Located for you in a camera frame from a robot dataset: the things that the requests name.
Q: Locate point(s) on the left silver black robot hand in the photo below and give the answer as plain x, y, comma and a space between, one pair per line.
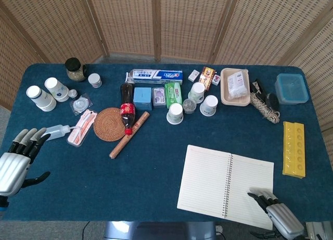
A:
14, 169

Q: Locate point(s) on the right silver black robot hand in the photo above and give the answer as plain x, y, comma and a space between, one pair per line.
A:
282, 216

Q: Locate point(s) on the white spiral notebook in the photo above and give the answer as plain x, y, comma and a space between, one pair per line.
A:
208, 177

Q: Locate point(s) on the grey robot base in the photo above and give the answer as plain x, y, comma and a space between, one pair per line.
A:
156, 230

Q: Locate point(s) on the white floor device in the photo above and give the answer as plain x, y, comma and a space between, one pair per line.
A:
320, 230

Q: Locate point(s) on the clear plastic squeeze bottle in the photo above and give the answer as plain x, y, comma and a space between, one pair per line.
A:
57, 132

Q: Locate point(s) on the blue table cloth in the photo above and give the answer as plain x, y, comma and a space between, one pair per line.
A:
78, 193

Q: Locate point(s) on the yellow plastic hole rack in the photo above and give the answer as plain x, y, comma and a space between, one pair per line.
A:
294, 149

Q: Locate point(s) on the white blue paper cup stack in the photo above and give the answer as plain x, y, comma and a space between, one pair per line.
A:
57, 89
41, 98

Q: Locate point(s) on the pink toothbrush blister pack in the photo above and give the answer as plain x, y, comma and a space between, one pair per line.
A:
82, 128

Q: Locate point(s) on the round disc in clear packet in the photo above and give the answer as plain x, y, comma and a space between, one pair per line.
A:
80, 104

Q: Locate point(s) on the tiny bottle white cap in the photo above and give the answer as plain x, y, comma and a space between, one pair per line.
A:
72, 93

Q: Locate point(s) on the round woven rattan coaster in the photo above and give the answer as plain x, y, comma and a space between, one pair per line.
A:
106, 125

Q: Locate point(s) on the brown paper wrapped roll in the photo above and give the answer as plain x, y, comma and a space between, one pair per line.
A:
122, 145

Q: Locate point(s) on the glass jar black lid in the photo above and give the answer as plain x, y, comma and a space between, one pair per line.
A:
74, 69

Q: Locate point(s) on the small white cream jar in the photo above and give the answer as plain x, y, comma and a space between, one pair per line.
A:
95, 80

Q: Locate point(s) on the blue lidded plastic container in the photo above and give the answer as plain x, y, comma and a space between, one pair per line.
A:
291, 89

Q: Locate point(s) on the cola bottle red label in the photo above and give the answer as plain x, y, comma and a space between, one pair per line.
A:
127, 110

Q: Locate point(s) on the black clip tool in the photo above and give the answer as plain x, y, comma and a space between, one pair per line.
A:
258, 87

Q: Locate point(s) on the white green paper cup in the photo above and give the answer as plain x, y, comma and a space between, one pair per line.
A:
209, 106
175, 113
197, 91

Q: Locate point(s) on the beige pulp food tray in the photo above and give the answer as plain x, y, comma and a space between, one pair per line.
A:
225, 94

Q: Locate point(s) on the white plastic packet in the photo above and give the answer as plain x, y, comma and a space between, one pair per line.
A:
237, 85

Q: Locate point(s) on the round metal pin tin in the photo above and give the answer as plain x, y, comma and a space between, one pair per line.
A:
189, 106

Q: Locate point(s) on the light blue square box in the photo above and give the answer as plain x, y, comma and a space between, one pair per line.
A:
142, 98

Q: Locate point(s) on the white mahjong tile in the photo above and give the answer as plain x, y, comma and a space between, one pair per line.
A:
216, 80

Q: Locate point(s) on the red playing card box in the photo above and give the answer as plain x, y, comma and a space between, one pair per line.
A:
207, 77

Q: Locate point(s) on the small grey purple case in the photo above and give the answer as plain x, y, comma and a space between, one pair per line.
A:
158, 96

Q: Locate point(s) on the green wet wipes pack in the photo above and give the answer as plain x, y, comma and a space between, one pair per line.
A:
173, 94

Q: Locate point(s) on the small white box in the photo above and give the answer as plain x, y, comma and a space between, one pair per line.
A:
193, 76

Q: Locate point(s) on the blue white toothpaste box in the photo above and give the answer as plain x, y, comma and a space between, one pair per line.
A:
156, 76

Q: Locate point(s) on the woven bamboo folding screen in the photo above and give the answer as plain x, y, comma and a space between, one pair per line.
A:
125, 21

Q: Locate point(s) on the white wall plug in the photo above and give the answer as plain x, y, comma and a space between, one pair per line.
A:
219, 229

